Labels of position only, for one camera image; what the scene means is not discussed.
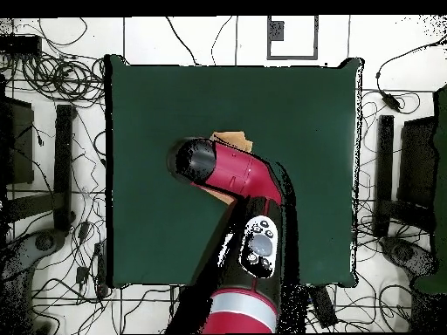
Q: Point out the black power adapter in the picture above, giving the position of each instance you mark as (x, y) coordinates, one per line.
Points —
(391, 102)

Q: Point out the dark wheeled chair base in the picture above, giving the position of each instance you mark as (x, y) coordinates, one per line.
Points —
(24, 254)
(415, 258)

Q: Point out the long black power strip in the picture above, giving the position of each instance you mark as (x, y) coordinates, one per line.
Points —
(101, 265)

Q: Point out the black box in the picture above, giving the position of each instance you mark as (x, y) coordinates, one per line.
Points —
(417, 164)
(19, 146)

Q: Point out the grey square floor frame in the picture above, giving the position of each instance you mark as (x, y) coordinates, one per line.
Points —
(292, 57)

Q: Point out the dark grey square patch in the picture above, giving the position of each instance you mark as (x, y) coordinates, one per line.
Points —
(277, 30)

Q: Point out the dark green table cloth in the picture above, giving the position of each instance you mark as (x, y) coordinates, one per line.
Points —
(146, 104)

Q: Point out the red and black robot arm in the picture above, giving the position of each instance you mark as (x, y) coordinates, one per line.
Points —
(241, 171)

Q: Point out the tan terry towel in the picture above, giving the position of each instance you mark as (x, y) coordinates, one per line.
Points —
(234, 139)

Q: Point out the small black plug adapter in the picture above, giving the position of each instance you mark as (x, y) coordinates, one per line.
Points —
(83, 230)
(82, 275)

